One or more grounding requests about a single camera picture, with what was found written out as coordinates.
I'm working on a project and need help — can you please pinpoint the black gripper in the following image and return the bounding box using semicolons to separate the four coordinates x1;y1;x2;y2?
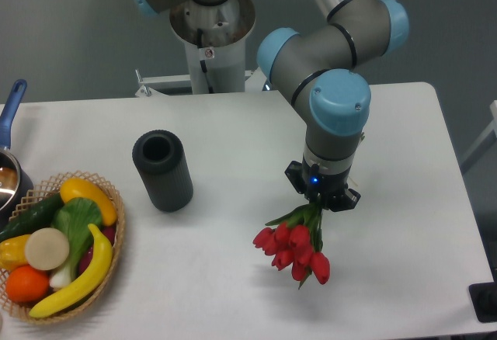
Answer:
284;161;361;212

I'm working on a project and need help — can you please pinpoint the red tulip bouquet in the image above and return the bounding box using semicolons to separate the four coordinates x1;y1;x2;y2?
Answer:
252;202;331;285

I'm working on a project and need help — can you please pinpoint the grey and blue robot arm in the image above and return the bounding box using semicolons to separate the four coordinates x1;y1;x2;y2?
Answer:
134;0;409;212

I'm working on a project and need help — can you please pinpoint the dark grey ribbed vase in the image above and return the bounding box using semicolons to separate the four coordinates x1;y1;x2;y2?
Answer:
132;130;193;213

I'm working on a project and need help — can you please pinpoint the black device at table edge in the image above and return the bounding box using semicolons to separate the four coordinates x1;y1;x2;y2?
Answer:
468;282;496;323

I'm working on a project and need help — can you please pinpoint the metal clamp left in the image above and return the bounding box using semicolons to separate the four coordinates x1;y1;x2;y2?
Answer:
135;69;151;97

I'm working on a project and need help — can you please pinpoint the dark red vegetable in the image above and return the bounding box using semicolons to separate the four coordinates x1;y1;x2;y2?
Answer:
78;226;116;276

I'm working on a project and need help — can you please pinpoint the yellow banana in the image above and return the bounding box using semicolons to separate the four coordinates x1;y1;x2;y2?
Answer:
29;224;113;319

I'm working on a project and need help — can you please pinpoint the green bok choy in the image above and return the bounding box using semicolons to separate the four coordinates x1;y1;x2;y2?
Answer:
50;197;103;290

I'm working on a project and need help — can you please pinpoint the woven wicker basket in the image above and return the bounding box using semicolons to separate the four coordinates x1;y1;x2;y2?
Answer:
1;170;126;325

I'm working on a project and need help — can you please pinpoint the green cucumber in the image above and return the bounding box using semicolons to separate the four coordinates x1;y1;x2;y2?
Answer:
1;193;64;242

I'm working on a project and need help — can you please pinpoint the beige round slice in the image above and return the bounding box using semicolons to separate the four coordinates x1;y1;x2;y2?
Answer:
24;227;69;271

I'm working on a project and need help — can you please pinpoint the orange fruit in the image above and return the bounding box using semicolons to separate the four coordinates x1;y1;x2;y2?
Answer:
5;265;49;303

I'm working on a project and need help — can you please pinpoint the yellow bell pepper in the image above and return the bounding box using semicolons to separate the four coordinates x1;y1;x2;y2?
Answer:
1;234;30;271

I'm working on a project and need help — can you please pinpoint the white frame at right edge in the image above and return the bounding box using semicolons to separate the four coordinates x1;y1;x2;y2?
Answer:
460;100;496;175

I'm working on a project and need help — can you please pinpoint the blue handled saucepan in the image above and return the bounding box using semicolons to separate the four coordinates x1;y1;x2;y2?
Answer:
1;79;33;228

